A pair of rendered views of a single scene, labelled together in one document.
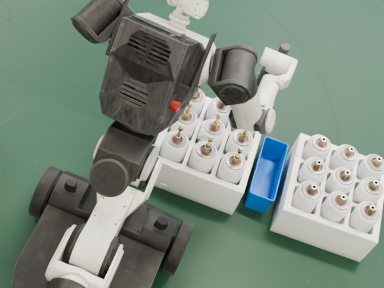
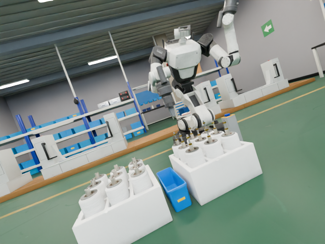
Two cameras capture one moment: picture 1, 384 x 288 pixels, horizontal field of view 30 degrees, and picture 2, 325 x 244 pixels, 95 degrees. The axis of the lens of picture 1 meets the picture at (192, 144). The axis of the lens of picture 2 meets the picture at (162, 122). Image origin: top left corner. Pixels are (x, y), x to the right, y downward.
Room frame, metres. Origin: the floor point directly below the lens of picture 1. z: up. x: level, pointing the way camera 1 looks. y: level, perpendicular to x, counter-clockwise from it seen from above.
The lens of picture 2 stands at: (2.59, -0.44, 0.50)
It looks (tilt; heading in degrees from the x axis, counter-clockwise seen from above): 4 degrees down; 168
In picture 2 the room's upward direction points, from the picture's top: 19 degrees counter-clockwise
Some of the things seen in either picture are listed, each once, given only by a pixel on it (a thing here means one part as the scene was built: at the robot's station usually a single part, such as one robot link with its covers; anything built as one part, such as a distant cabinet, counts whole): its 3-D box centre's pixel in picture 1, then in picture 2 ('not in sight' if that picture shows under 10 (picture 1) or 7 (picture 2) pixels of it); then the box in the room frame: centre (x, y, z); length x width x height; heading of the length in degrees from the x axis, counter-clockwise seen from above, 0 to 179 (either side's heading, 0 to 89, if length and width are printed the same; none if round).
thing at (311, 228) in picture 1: (329, 196); (125, 202); (1.73, -0.60, 0.09); 0.39 x 0.39 x 0.18; 2
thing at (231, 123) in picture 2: not in sight; (234, 136); (1.64, 0.23, 0.16); 0.07 x 0.07 x 0.31; 1
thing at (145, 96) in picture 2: not in sight; (154, 104); (-3.88, 0.85, 0.94); 1.40 x 0.70 x 1.89; 88
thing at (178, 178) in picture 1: (204, 150); (208, 163); (1.72, -0.06, 0.09); 0.39 x 0.39 x 0.18; 1
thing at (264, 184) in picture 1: (265, 175); (172, 186); (1.73, -0.33, 0.06); 0.30 x 0.11 x 0.12; 1
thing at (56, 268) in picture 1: (86, 262); (188, 123); (0.99, 0.18, 0.28); 0.21 x 0.20 x 0.13; 178
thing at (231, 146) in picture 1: (236, 150); (188, 160); (1.72, -0.18, 0.16); 0.10 x 0.10 x 0.18
